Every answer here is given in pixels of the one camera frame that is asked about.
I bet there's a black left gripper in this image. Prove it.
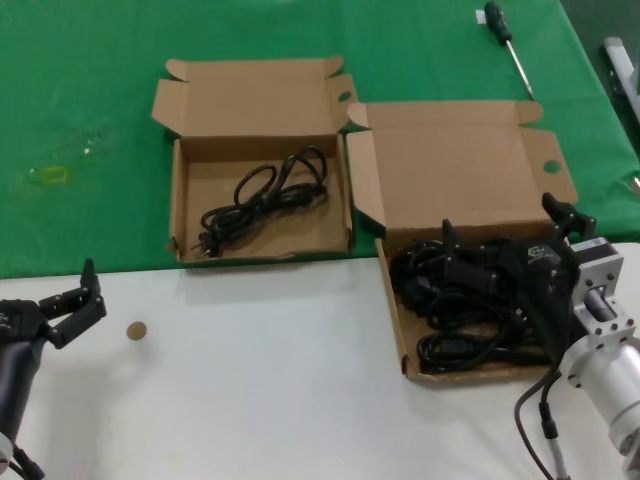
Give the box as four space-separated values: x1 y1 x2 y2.
0 257 109 442

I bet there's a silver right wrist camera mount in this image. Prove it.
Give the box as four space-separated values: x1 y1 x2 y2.
569 238 627 346

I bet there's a grey metal bracket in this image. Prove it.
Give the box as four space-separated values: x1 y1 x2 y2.
602 36 640 126

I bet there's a green handled screwdriver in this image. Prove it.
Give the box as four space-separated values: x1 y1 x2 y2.
483 0 536 100

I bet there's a green table cloth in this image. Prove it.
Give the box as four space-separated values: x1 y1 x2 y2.
0 0 640 280

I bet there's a black connector cable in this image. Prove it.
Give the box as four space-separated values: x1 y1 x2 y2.
537 372 572 480

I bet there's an empty brown cardboard box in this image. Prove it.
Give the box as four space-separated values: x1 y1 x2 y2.
151 54 360 263

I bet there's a brown cardboard box with cables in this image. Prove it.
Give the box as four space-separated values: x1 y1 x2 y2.
344 99 581 386

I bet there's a black power cable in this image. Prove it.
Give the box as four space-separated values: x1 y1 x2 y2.
389 240 532 330
188 144 330 260
416 319 557 375

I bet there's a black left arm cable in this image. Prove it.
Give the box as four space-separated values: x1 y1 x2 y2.
0 442 46 480

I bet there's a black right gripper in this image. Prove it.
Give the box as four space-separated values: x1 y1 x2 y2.
442 191 599 362

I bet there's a grey right arm cable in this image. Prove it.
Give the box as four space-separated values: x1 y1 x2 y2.
513 370 564 480

